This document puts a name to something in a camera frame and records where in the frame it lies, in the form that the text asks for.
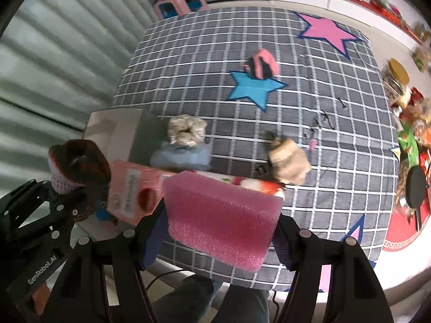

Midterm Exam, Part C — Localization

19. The light blue fluffy cloth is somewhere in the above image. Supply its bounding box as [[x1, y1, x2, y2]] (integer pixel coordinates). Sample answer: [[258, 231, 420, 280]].
[[150, 142, 212, 171]]

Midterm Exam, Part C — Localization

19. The cream dotted scrunchie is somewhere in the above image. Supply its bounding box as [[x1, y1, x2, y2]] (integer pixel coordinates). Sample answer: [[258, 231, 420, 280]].
[[167, 114, 207, 147]]

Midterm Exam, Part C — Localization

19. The pink sponge block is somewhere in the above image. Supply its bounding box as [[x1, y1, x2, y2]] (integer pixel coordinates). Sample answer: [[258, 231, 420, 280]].
[[164, 171, 283, 273]]

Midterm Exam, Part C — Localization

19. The person's left hand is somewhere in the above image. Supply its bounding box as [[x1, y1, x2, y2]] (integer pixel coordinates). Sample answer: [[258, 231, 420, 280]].
[[32, 283, 50, 316]]

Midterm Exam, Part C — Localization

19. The pink tissue box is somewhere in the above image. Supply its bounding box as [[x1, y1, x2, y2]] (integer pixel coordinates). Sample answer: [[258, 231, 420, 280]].
[[107, 160, 285, 226]]

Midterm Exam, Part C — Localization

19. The red round mat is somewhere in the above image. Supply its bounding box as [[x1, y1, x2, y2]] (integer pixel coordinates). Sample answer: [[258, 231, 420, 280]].
[[383, 196, 430, 252]]

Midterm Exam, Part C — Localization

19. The white storage box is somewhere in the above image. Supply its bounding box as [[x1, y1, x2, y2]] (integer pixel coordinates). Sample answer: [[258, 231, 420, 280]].
[[78, 109, 167, 241]]

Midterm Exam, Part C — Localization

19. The black round lid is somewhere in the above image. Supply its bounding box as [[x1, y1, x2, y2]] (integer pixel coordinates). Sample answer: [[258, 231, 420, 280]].
[[405, 166, 427, 209]]

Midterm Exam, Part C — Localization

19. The grey checked star rug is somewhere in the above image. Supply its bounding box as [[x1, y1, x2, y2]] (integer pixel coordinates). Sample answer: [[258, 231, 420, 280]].
[[110, 6, 402, 292]]

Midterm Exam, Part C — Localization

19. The pink black small toy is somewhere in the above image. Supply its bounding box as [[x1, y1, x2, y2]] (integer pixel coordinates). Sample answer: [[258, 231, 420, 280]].
[[244, 49, 280, 80]]

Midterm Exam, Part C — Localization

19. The pink plastic stool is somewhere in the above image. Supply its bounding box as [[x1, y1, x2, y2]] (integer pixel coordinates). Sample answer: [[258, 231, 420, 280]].
[[154, 0, 209, 19]]

